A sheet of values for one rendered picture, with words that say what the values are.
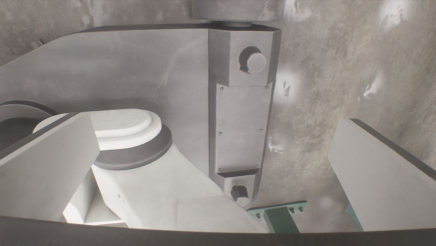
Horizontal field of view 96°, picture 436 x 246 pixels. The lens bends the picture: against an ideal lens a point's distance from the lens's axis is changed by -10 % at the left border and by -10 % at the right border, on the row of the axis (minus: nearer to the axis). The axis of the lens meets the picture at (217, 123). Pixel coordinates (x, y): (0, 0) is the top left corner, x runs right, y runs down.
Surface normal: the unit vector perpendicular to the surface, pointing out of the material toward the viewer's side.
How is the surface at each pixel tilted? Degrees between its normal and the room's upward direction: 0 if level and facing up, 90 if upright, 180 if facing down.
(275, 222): 90
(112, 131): 45
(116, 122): 90
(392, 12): 0
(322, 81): 0
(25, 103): 90
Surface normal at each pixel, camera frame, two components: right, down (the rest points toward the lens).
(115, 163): 0.06, -0.26
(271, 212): 0.04, -0.87
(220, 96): 0.18, 0.48
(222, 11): -0.35, 0.48
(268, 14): 0.48, 0.46
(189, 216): -0.06, -1.00
